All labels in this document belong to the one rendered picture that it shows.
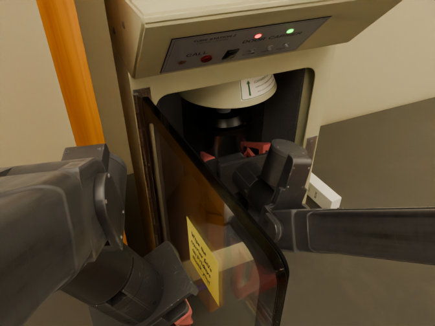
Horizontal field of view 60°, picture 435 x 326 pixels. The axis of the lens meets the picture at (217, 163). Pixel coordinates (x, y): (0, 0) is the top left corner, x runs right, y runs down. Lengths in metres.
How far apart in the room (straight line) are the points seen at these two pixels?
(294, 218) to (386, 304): 0.38
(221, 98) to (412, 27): 0.95
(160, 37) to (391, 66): 1.14
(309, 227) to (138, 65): 0.29
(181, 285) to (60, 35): 0.25
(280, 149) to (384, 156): 0.70
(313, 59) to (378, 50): 0.77
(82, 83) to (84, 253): 0.21
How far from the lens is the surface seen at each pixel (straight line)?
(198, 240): 0.43
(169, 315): 0.39
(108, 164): 0.36
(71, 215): 0.21
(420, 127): 1.42
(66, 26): 0.37
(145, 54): 0.41
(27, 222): 0.18
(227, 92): 0.59
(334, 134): 1.27
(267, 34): 0.46
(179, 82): 0.52
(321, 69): 0.63
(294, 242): 0.53
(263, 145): 0.70
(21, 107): 0.99
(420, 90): 1.63
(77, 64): 0.39
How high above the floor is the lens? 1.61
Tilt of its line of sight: 38 degrees down
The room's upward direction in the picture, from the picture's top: straight up
